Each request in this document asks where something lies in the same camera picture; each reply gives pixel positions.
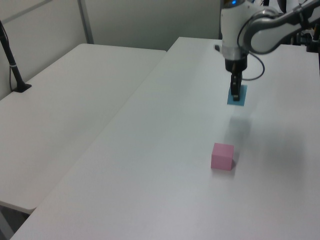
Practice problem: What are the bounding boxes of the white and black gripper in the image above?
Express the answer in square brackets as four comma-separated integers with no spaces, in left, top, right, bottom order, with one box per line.
[221,46,249,102]

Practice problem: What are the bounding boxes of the pink cube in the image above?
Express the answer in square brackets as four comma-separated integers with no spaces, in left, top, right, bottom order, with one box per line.
[210,142,235,171]

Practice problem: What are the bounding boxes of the black camera stand pole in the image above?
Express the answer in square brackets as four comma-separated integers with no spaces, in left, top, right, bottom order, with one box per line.
[0,19,33,94]

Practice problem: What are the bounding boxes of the black clamp mount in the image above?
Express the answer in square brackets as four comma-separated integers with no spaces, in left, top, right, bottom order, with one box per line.
[305,23,320,53]

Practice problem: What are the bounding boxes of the white rounded-corner table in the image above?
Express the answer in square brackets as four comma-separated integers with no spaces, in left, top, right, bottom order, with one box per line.
[0,43,168,215]

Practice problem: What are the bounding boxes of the blue cube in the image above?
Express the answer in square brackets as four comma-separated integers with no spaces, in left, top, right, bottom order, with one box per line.
[226,84,249,107]

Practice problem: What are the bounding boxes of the grey metal partition post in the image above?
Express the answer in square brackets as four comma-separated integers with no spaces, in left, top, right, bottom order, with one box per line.
[76,0,95,45]

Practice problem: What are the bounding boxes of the thin black stand cable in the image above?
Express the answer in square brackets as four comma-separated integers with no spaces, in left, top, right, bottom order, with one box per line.
[0,23,16,92]

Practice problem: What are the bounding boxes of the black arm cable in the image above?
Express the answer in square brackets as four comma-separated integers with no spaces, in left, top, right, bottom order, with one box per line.
[241,51,266,82]

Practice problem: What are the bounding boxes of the grey table leg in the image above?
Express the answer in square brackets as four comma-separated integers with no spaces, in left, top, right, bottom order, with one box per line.
[0,204,15,240]

